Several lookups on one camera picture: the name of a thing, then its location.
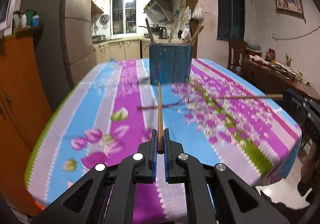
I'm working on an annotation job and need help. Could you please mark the wooden chopstick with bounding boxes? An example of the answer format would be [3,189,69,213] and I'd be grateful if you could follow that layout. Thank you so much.
[168,21,177,43]
[145,18,155,44]
[189,24,204,45]
[215,94,283,100]
[157,82,164,154]

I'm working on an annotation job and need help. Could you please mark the kitchen base cabinets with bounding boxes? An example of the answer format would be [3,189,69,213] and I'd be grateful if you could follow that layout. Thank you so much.
[93,38,150,63]

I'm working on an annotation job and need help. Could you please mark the kitchen window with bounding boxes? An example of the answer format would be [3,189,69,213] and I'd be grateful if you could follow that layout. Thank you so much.
[110,0,137,36]

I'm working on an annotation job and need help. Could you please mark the dark wooden side table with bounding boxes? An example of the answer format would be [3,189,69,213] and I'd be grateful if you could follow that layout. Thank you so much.
[242,58,319,103]

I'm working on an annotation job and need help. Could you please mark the colourful floral tablecloth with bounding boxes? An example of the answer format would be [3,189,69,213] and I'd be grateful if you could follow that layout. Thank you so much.
[25,59,302,223]

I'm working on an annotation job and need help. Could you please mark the wooden chair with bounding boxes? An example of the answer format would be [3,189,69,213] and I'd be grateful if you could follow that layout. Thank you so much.
[227,39,247,74]

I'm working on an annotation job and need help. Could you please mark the blue perforated utensil holder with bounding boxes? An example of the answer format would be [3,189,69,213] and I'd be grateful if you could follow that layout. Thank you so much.
[149,43,193,85]

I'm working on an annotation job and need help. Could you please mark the framed elephant picture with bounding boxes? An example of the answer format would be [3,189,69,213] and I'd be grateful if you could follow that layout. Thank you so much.
[276,0,304,15]

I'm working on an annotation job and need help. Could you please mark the orange wooden cabinet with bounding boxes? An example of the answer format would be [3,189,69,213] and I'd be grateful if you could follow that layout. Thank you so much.
[1,28,52,216]

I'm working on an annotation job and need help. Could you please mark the dark window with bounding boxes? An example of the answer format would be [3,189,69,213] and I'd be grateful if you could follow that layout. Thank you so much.
[217,0,245,41]

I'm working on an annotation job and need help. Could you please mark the white plastic bag hanging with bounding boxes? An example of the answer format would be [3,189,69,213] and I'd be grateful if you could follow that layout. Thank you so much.
[191,2,205,21]

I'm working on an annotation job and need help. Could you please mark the range hood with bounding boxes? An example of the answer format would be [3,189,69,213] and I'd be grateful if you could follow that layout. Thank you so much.
[144,0,173,24]

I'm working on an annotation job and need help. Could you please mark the silver refrigerator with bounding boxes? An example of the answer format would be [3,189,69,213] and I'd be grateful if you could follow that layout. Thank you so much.
[21,0,97,110]

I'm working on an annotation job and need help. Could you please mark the white bottle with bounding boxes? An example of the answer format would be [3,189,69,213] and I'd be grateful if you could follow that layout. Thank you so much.
[20,13,27,28]

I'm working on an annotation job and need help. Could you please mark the green container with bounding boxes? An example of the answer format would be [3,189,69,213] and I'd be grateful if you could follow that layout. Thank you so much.
[25,9,34,27]

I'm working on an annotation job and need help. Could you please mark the white microwave oven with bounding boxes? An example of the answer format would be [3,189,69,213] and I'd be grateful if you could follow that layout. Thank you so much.
[0,0,16,32]

